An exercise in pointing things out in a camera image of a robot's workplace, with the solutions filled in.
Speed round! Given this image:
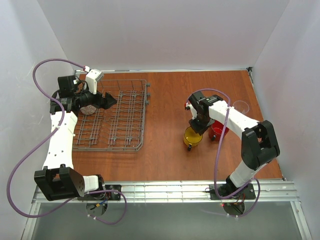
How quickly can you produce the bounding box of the pink ghost pattern cup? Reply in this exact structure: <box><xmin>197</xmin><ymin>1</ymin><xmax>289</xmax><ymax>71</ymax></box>
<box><xmin>80</xmin><ymin>105</ymin><xmax>97</xmax><ymax>116</ymax></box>

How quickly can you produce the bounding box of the yellow cup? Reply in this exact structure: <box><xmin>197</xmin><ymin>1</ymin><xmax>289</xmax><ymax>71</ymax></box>
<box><xmin>183</xmin><ymin>126</ymin><xmax>203</xmax><ymax>151</ymax></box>

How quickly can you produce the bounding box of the plain red mug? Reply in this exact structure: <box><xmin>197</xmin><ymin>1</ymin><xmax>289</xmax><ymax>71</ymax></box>
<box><xmin>208</xmin><ymin>120</ymin><xmax>224</xmax><ymax>142</ymax></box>

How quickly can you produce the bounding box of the grey wire dish rack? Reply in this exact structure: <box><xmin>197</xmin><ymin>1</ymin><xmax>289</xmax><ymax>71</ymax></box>
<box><xmin>73</xmin><ymin>79</ymin><xmax>150</xmax><ymax>152</ymax></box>

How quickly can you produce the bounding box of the clear glass cup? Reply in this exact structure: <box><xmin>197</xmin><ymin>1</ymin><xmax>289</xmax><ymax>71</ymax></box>
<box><xmin>233</xmin><ymin>100</ymin><xmax>250</xmax><ymax>115</ymax></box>

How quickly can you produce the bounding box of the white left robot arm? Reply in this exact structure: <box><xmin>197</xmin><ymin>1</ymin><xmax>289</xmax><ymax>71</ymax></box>
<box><xmin>34</xmin><ymin>69</ymin><xmax>117</xmax><ymax>201</ymax></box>

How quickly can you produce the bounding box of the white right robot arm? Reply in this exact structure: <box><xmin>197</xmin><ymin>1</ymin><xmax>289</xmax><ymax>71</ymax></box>
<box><xmin>185</xmin><ymin>90</ymin><xmax>280</xmax><ymax>199</ymax></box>

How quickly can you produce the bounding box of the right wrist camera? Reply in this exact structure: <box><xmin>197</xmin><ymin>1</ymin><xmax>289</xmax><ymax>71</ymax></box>
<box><xmin>184</xmin><ymin>103</ymin><xmax>198</xmax><ymax>120</ymax></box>

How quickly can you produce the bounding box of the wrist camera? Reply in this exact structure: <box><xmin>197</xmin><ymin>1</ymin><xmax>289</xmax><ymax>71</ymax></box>
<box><xmin>84</xmin><ymin>66</ymin><xmax>104</xmax><ymax>95</ymax></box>
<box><xmin>184</xmin><ymin>103</ymin><xmax>198</xmax><ymax>120</ymax></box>

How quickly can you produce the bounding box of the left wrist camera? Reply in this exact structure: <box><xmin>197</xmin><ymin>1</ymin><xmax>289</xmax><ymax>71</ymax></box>
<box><xmin>84</xmin><ymin>66</ymin><xmax>104</xmax><ymax>95</ymax></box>

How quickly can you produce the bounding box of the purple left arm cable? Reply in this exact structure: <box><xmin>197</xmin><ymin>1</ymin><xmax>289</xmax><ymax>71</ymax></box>
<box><xmin>6</xmin><ymin>58</ymin><xmax>128</xmax><ymax>225</ymax></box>

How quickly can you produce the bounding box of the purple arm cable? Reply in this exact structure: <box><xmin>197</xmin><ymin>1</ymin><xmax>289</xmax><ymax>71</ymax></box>
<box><xmin>184</xmin><ymin>87</ymin><xmax>261</xmax><ymax>218</ymax></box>
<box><xmin>6</xmin><ymin>58</ymin><xmax>128</xmax><ymax>225</ymax></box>

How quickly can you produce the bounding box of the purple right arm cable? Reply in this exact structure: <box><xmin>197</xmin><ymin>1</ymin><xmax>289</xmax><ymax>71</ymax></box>
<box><xmin>184</xmin><ymin>87</ymin><xmax>261</xmax><ymax>218</ymax></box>

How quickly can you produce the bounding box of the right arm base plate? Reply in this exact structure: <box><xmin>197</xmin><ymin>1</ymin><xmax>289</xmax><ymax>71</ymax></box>
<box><xmin>204</xmin><ymin>179</ymin><xmax>259</xmax><ymax>201</ymax></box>

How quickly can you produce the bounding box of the aluminium mounting rail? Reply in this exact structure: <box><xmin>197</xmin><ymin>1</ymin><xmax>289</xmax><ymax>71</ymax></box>
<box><xmin>32</xmin><ymin>180</ymin><xmax>301</xmax><ymax>205</ymax></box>

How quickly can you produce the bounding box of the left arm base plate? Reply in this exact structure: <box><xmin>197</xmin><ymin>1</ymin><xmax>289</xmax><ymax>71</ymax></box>
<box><xmin>77</xmin><ymin>184</ymin><xmax>122</xmax><ymax>202</ymax></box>

